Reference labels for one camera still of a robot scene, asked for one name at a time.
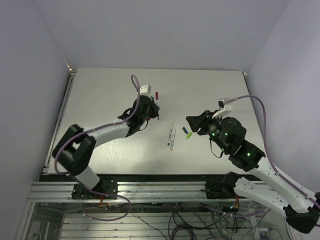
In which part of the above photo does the white marker pen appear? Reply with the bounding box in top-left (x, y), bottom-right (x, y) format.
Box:
top-left (167, 123), bottom-right (173, 146)

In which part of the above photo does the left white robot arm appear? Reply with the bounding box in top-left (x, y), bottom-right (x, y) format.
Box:
top-left (52, 95), bottom-right (160, 199)

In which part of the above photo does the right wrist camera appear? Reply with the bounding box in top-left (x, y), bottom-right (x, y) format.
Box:
top-left (212, 98), bottom-right (233, 119)

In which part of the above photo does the aluminium table edge rail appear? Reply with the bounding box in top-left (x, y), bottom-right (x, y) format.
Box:
top-left (41, 69), bottom-right (77, 175)

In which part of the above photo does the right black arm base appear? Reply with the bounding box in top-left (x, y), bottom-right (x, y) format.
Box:
top-left (201, 172), bottom-right (242, 199)

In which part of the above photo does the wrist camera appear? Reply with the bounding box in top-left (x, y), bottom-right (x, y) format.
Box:
top-left (139, 84), bottom-right (152, 96)
top-left (212, 98), bottom-right (233, 119)

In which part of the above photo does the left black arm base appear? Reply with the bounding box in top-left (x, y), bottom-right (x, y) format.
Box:
top-left (71, 181), bottom-right (118, 200)

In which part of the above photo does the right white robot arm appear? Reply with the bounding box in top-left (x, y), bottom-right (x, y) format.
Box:
top-left (185, 110), bottom-right (320, 234)

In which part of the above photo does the orange marker pen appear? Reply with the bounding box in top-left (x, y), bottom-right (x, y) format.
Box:
top-left (170, 129), bottom-right (176, 151)

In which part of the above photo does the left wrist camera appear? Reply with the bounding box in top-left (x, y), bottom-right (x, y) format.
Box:
top-left (139, 84), bottom-right (152, 96)

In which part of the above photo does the aluminium frame rail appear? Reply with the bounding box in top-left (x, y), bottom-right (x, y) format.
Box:
top-left (27, 181), bottom-right (288, 204)

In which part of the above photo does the pink marker pen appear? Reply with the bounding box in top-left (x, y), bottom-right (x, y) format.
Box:
top-left (155, 91), bottom-right (160, 107)

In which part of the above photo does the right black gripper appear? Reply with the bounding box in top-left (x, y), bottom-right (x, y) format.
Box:
top-left (186, 109), bottom-right (230, 153)

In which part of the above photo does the light green pen cap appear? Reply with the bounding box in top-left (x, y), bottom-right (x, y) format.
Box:
top-left (186, 132), bottom-right (193, 139)

